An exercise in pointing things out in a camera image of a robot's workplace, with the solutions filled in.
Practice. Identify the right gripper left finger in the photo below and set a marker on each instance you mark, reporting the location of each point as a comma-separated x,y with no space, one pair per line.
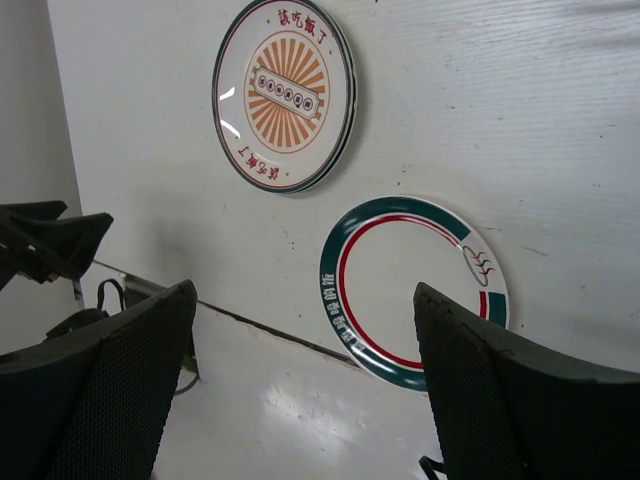
92,402

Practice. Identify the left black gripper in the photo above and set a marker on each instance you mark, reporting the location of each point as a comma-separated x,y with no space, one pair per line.
38,244

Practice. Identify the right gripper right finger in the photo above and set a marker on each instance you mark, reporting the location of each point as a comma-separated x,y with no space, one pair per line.
506,407

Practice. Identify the green red ring plate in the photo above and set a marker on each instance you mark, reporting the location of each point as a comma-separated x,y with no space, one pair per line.
371,262

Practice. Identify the orange sunburst plate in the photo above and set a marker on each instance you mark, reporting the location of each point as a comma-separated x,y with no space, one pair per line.
351,105
279,93

